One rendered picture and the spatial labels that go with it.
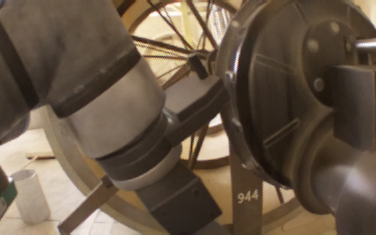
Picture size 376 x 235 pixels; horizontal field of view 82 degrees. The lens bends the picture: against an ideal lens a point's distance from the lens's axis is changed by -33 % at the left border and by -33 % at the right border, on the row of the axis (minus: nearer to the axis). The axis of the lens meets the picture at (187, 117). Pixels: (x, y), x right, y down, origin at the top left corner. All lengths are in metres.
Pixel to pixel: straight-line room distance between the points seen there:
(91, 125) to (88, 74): 0.04
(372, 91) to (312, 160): 0.14
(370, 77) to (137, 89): 0.19
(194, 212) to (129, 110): 0.09
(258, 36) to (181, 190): 0.17
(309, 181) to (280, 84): 0.12
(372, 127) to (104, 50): 0.22
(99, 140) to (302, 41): 0.23
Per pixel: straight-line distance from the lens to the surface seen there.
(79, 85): 0.20
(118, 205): 1.31
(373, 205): 0.22
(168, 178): 0.24
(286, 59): 0.31
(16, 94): 0.19
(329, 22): 0.33
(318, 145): 0.33
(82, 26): 0.20
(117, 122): 0.21
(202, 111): 0.24
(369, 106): 0.24
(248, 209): 1.09
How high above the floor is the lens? 0.97
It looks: 11 degrees down
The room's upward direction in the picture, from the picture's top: 8 degrees counter-clockwise
